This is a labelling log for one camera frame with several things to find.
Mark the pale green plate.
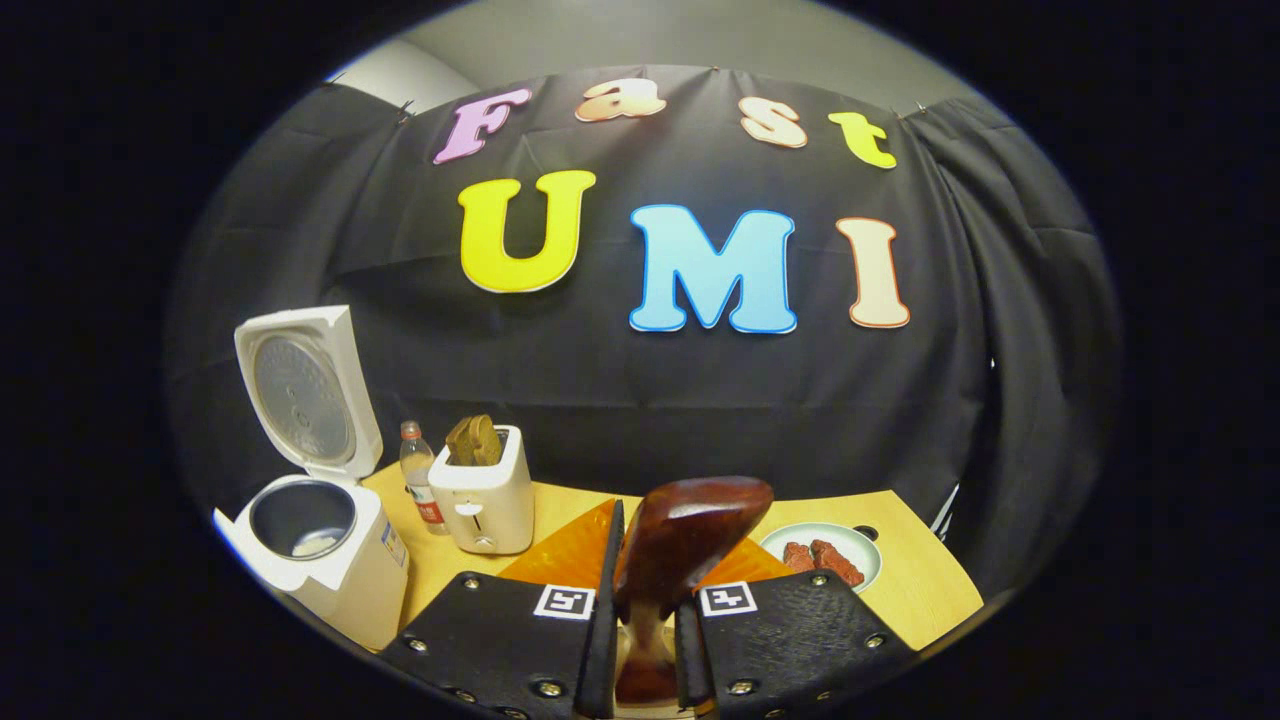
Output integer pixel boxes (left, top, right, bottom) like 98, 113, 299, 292
760, 522, 883, 593

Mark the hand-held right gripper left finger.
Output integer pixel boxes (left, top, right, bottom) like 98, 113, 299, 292
380, 498, 626, 720

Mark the clear plastic water bottle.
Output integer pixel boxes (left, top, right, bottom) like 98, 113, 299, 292
400, 421, 448, 536

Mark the dark wooden spoon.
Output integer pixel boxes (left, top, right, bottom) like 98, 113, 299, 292
612, 476, 776, 706

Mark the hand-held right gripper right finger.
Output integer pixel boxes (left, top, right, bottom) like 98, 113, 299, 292
675, 538, 916, 720

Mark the white rice cooker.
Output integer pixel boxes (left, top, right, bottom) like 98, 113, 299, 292
213, 305, 411, 651

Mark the white toaster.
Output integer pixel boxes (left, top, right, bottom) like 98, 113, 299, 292
428, 425, 536, 556

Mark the black backdrop cloth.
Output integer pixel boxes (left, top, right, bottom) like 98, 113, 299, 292
165, 65, 1121, 601

